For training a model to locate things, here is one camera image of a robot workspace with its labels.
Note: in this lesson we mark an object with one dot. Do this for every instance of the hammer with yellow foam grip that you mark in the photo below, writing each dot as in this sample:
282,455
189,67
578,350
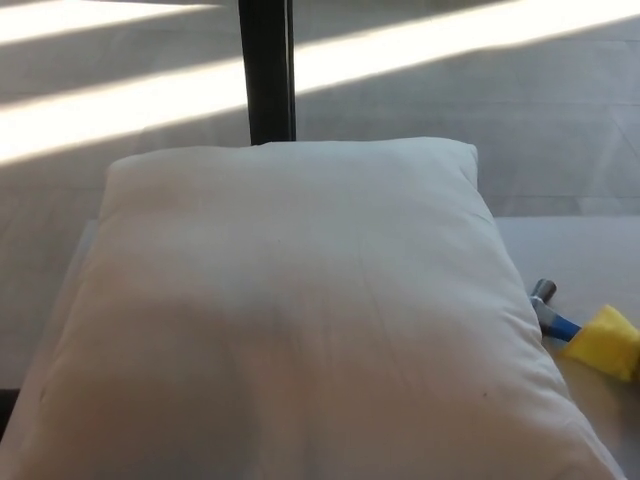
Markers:
600,345

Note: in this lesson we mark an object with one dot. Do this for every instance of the white square pillow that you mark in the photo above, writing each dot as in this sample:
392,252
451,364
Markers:
300,310

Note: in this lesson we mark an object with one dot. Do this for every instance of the black vertical post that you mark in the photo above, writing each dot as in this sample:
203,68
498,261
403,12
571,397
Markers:
267,70

